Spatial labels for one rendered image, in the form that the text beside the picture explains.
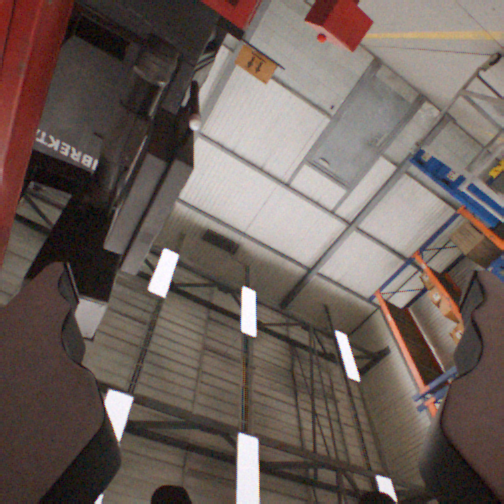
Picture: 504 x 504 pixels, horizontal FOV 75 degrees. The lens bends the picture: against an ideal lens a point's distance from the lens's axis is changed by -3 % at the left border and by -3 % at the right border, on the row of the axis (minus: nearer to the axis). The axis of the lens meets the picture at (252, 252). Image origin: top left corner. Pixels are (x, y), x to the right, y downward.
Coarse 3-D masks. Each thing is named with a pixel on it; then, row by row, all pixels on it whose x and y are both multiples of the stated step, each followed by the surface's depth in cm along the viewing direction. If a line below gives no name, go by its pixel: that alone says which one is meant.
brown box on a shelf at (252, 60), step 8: (248, 48) 168; (256, 48) 165; (240, 56) 170; (248, 56) 169; (256, 56) 169; (264, 56) 167; (240, 64) 171; (248, 64) 171; (256, 64) 171; (264, 64) 170; (272, 64) 170; (248, 72) 173; (256, 72) 172; (264, 72) 172; (272, 72) 172; (264, 80) 174
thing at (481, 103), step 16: (480, 80) 265; (464, 96) 274; (480, 96) 245; (496, 96) 272; (480, 112) 281; (496, 112) 261; (496, 128) 288; (416, 144) 292; (448, 160) 246; (464, 176) 225; (496, 192) 228
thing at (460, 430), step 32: (480, 288) 9; (480, 320) 8; (480, 352) 7; (480, 384) 7; (448, 416) 6; (480, 416) 6; (448, 448) 6; (480, 448) 6; (448, 480) 6; (480, 480) 5
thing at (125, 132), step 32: (160, 64) 98; (128, 96) 104; (128, 128) 108; (128, 160) 114; (96, 192) 119; (64, 224) 114; (96, 224) 123; (64, 256) 104; (96, 256) 111; (96, 288) 101; (96, 320) 103
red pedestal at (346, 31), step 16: (320, 0) 122; (336, 0) 112; (352, 0) 118; (320, 16) 118; (336, 16) 114; (352, 16) 115; (368, 16) 116; (320, 32) 128; (336, 32) 117; (352, 32) 118; (352, 48) 121
